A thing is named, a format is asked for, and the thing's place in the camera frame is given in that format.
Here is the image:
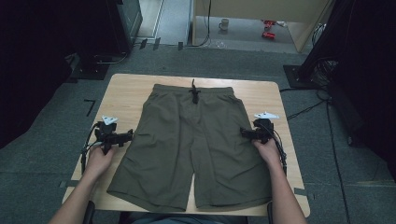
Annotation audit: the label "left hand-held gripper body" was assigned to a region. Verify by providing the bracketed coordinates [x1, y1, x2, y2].
[92, 115, 125, 155]

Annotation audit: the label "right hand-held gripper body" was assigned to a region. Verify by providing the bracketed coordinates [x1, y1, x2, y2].
[252, 111, 280, 145]

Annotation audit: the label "olive green shorts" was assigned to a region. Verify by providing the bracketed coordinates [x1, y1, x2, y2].
[106, 78, 273, 213]

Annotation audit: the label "person's right hand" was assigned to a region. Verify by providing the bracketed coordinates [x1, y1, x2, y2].
[251, 138, 283, 170]

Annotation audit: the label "person's left hand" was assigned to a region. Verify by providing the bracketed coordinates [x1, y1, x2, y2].
[84, 145, 118, 181]

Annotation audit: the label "angled black floor tape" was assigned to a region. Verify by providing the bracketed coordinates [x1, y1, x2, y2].
[83, 99, 97, 118]

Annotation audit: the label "grey floor tape strip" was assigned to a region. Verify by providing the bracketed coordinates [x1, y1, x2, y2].
[293, 187, 316, 201]
[58, 179, 79, 189]

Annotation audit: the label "bent metal tube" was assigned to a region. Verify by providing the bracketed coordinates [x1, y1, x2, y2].
[92, 50, 130, 65]

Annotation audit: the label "black cabinet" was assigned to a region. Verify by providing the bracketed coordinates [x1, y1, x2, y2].
[106, 0, 144, 56]

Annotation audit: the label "black curtain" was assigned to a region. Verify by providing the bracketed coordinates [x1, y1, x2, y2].
[323, 0, 396, 183]
[0, 0, 110, 149]

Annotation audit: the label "grey mug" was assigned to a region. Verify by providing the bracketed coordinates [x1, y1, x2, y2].
[218, 18, 231, 32]

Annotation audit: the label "black slanted stand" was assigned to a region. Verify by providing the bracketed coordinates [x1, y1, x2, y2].
[298, 0, 354, 82]

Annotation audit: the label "beige wooden desk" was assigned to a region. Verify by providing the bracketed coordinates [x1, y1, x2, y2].
[191, 0, 336, 53]

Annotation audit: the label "right hand-held gripper black cable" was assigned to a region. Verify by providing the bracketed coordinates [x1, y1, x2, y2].
[262, 121, 288, 175]

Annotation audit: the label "hand-held gripper black cable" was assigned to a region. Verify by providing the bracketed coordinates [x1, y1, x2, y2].
[262, 121, 288, 175]
[79, 121, 104, 175]

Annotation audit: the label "left hand-held gripper black cable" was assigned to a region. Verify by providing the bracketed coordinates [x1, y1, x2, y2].
[79, 121, 104, 175]

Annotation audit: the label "black floor cable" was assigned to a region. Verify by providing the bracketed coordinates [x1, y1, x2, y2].
[278, 88, 332, 121]

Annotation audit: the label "black stand base plate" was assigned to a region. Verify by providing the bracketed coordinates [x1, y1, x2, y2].
[282, 63, 316, 90]

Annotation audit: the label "black floor base plate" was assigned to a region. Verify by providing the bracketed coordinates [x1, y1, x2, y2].
[69, 60, 110, 81]

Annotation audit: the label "long thin black cable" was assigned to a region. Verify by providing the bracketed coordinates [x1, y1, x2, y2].
[324, 99, 353, 224]

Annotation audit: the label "bundle of black cables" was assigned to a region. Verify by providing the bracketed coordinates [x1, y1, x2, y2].
[310, 57, 340, 91]

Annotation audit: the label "hanging black cable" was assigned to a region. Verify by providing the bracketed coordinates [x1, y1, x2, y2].
[186, 0, 213, 49]

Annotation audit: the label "white cable loop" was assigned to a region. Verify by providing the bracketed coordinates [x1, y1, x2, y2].
[311, 22, 327, 47]

